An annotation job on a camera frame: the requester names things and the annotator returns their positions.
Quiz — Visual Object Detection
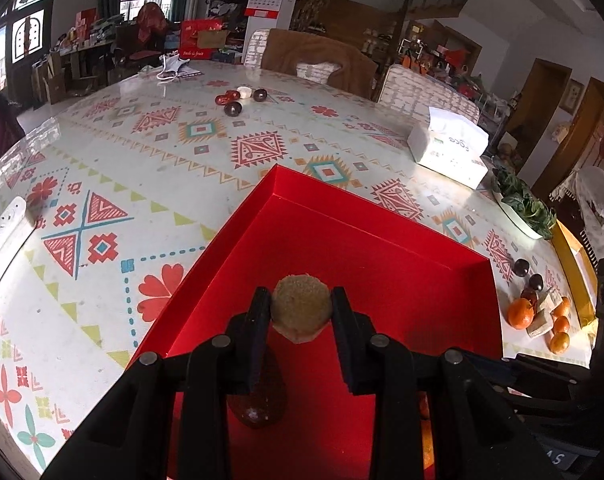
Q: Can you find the dark red jujube date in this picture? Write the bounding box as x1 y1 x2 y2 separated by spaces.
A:
227 346 288 429

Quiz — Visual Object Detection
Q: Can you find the beige cake cube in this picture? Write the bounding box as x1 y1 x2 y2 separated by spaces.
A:
526 310 553 339

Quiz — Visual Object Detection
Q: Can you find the orange tangerine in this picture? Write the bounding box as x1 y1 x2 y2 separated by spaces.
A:
507 298 535 330

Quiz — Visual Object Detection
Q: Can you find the red tray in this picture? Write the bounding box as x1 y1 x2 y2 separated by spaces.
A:
140 166 502 479

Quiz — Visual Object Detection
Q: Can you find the dark cherry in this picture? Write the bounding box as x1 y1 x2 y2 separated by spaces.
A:
512 258 530 278
527 273 544 292

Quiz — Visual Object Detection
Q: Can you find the plate of green vegetables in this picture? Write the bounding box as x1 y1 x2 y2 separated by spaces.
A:
492 167 556 240

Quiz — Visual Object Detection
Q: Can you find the white tissue box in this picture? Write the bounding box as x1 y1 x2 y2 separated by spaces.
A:
407 106 488 190

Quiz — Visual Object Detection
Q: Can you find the white patterned chair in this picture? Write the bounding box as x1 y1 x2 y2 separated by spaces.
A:
378 64 480 125

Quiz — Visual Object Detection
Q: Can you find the brown covered chair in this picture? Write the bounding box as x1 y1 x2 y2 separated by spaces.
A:
261 28 377 100

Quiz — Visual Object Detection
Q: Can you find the red gift box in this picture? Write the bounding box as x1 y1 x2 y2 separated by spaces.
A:
178 18 228 60

